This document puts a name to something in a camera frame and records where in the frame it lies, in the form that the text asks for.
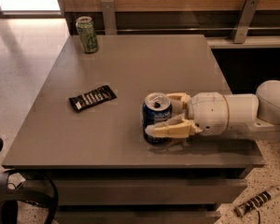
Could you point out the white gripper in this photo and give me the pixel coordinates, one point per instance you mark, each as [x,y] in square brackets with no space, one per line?
[209,113]

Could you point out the blue pepsi can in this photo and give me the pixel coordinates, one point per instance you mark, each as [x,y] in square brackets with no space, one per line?
[156,108]

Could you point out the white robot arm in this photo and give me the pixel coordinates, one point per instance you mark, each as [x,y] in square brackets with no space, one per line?
[251,116]

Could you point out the green soda can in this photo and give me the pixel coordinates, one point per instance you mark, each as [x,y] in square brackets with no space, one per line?
[87,34]

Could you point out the black snack bar wrapper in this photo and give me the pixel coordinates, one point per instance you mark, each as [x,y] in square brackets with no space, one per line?
[92,98]

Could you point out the grey drawer cabinet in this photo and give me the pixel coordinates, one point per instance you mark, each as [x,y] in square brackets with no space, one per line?
[103,168]

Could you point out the white power strip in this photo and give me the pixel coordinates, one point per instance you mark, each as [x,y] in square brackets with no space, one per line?
[257,201]

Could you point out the black chair base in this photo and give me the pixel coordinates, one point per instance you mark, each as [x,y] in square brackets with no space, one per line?
[9,198]

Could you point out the right metal bracket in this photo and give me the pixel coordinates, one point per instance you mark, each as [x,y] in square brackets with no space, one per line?
[240,30]

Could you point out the metal bracket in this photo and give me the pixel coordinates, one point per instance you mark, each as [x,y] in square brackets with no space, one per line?
[109,17]
[240,30]

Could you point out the left metal bracket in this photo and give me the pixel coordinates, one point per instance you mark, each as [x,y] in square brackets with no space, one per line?
[109,17]

